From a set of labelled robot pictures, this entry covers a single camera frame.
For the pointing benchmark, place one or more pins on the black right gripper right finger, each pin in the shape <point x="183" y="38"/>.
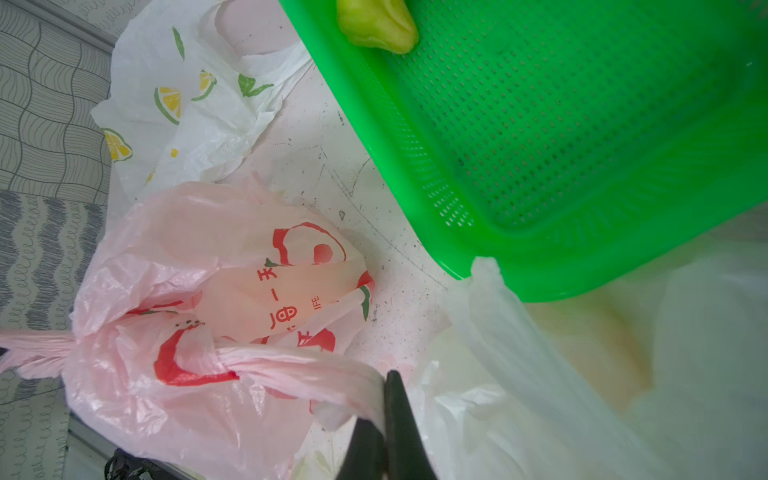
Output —
<point x="406" y="456"/>

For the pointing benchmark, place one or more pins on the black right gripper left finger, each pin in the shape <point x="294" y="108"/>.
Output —
<point x="366" y="456"/>

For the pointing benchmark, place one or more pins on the pink patterned plastic bag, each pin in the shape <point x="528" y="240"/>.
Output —
<point x="209" y="331"/>

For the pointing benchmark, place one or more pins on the white lemon print bag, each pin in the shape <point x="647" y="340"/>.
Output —
<point x="661" y="375"/>

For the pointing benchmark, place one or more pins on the floral pink table mat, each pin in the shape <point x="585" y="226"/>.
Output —
<point x="311" y="156"/>

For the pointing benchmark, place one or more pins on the green plastic basket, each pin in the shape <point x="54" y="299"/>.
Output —
<point x="572" y="141"/>

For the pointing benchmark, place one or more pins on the green pear left back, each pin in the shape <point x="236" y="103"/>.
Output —
<point x="381" y="24"/>

